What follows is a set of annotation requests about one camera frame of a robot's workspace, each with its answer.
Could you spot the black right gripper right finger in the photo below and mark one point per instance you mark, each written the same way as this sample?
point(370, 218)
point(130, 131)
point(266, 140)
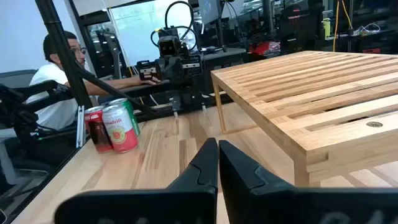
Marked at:
point(280, 205)

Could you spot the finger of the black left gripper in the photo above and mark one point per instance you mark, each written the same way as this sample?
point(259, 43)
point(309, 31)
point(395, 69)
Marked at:
point(147, 71)
point(192, 66)

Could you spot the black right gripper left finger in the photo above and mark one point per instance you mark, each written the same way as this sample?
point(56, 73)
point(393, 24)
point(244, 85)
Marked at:
point(174, 205)

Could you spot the red Coca-Cola can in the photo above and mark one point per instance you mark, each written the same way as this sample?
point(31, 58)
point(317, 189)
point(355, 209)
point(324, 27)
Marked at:
point(98, 133)

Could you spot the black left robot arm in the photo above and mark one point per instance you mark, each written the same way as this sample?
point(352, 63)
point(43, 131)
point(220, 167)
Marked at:
point(188, 93)

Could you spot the wooden slatted shelf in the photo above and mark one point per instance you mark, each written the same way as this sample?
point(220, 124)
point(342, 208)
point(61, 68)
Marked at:
point(311, 93)

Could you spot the whiteboard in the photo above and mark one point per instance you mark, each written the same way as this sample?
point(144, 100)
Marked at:
point(136, 31)

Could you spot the computer monitor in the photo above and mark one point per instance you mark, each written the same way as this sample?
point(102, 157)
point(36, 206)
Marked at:
point(210, 11)

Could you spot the red plastic package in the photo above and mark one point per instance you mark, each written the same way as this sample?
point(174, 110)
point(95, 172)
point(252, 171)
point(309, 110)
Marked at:
point(264, 48)

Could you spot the silver aluminium plate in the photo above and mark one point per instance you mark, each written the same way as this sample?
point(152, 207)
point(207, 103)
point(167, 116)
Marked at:
point(80, 127)

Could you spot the person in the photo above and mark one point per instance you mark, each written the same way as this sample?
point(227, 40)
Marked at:
point(46, 73)

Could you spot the black electronics case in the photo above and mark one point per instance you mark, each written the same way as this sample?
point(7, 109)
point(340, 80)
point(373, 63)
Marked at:
point(301, 28)

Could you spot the grey office chair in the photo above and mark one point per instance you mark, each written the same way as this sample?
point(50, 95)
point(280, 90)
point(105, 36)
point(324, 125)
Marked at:
point(15, 77)

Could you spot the yellow green bottle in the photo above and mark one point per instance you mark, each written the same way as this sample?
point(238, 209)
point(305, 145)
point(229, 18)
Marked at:
point(326, 28)

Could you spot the red storage box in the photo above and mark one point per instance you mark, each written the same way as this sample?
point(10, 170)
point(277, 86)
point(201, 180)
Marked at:
point(371, 50)

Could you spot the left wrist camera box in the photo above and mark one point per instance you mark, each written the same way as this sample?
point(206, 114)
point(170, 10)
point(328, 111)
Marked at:
point(169, 46)

